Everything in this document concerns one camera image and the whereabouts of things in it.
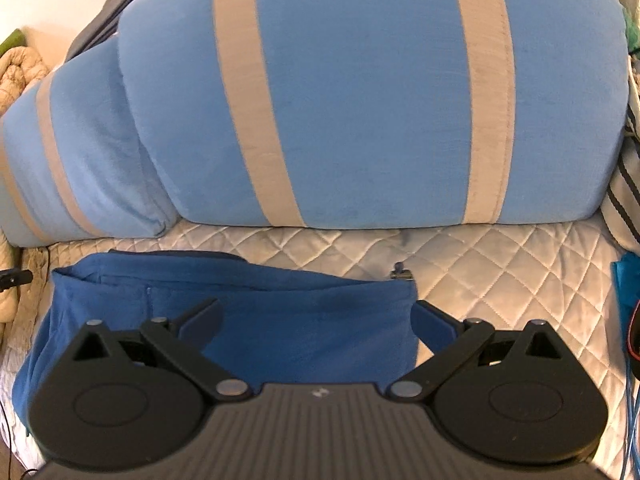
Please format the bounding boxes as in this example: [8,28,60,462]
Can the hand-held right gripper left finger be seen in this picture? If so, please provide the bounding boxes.
[72,297,251,403]

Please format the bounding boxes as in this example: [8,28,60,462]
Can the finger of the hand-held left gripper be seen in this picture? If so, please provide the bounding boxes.
[0,268,34,292]

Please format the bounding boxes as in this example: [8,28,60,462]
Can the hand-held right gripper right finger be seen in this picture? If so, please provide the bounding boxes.
[385,300,566,403]

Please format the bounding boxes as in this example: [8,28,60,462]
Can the blue fleece garment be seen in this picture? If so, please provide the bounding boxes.
[14,249,421,443]

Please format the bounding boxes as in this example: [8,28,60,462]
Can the small blue striped pillow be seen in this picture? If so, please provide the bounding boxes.
[0,37,180,249]

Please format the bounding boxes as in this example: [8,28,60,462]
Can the beige quilted comforter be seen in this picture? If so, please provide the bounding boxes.
[0,45,68,328]

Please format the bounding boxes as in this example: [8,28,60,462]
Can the white striped cloth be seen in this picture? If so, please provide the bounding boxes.
[599,107,640,253]

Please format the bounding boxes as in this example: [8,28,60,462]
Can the green cloth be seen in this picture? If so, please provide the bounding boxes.
[0,27,27,57]

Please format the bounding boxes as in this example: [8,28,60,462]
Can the large blue striped pillow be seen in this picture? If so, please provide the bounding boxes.
[116,0,632,228]

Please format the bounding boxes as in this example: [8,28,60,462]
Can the grey-blue dark cloth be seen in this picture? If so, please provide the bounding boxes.
[66,0,173,61]

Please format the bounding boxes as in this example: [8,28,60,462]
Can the teal cloth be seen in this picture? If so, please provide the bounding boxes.
[620,0,640,57]

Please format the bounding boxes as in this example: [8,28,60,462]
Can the red cable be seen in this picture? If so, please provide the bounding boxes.
[626,299,640,368]

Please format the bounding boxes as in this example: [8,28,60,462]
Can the blue cable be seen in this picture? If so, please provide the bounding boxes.
[611,254,640,480]

